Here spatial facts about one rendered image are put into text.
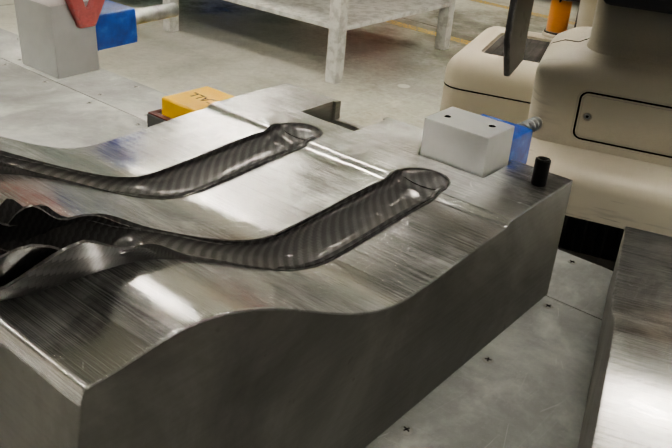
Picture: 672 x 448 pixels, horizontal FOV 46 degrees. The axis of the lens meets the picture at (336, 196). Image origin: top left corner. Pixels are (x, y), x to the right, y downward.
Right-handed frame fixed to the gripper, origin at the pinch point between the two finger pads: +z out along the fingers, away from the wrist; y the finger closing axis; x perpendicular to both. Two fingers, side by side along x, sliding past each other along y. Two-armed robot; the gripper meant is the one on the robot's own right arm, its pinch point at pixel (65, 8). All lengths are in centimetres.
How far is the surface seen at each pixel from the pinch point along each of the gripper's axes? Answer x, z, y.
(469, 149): 10.0, 4.5, 30.3
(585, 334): 11.5, 15.0, 40.0
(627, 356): -3.3, 5.0, 46.4
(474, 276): 2.2, 8.2, 36.0
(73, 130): 6.5, 15.1, -11.1
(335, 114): 13.6, 7.2, 15.9
